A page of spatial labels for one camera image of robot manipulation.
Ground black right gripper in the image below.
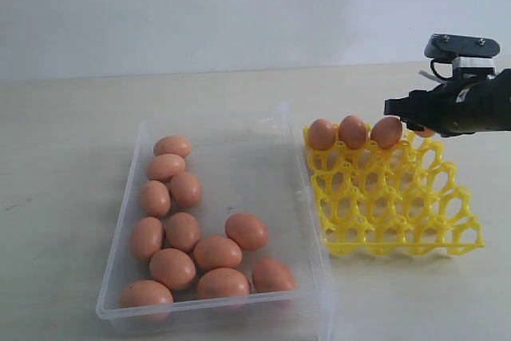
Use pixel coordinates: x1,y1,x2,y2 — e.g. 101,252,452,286
383,81,499,137

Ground brown egg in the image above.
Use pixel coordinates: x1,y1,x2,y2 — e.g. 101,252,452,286
119,280,173,308
170,172,202,208
192,236,243,271
153,135,192,158
224,212,269,252
149,248,196,291
338,115,367,149
252,258,298,293
370,117,403,149
139,180,172,217
145,153,186,183
414,129,435,138
308,119,335,150
129,217,164,261
197,268,252,299
164,212,201,253

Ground black cable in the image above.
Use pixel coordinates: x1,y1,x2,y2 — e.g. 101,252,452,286
418,59,456,86

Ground yellow plastic egg tray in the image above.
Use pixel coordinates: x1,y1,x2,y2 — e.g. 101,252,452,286
303,126,485,256

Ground clear plastic container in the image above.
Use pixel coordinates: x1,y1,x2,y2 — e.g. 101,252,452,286
96,103,336,340

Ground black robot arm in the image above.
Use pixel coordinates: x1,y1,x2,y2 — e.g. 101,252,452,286
383,69,510,137

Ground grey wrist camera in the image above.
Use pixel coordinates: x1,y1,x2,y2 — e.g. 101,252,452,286
424,34,501,81

